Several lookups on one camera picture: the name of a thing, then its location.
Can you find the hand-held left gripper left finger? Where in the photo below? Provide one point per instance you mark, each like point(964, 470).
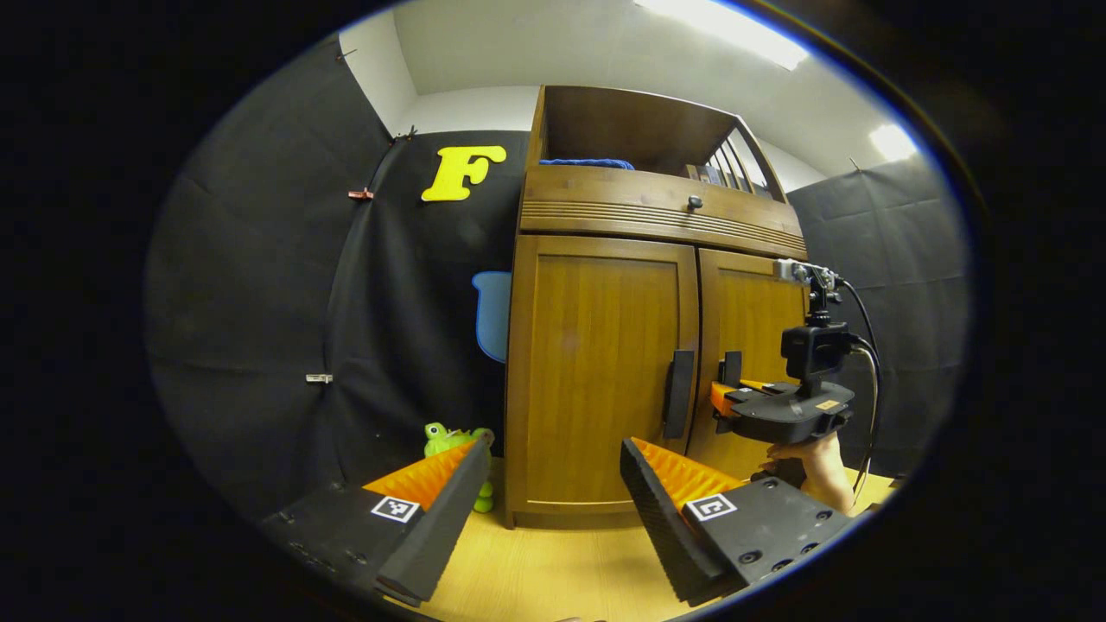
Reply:
point(445, 518)

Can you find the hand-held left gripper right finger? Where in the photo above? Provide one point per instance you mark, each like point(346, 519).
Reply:
point(661, 518)

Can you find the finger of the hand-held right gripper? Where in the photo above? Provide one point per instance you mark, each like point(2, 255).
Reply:
point(721, 400)
point(759, 386)

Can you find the wooden shoe cabinet door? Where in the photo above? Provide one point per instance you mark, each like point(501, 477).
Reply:
point(752, 320)
point(596, 371)

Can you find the wooden double-door shoe cabinet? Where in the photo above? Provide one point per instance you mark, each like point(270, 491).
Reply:
point(622, 121)

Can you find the wooden cabinet drawer with knob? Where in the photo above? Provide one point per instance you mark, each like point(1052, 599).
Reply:
point(605, 199)

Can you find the green frog plush toy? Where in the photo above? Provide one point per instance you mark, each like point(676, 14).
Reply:
point(441, 439)

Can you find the blue cloth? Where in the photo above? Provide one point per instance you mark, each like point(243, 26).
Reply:
point(587, 163)

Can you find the small ceiling light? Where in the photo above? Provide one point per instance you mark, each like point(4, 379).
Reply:
point(892, 142)

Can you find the black backdrop cloth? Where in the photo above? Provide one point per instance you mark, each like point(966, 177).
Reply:
point(259, 302)

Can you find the long ceiling light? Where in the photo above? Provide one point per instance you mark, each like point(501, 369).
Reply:
point(734, 30)

